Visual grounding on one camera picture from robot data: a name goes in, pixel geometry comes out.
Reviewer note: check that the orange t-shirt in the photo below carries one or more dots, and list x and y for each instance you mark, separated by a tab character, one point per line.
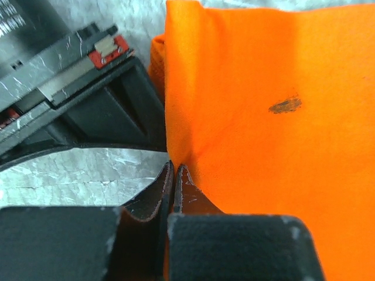
273	113

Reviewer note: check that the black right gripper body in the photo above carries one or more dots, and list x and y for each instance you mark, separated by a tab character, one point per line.
87	90

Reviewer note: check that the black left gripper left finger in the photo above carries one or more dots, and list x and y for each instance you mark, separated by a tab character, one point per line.
125	242

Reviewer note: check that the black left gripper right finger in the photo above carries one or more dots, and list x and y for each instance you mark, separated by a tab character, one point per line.
207	244

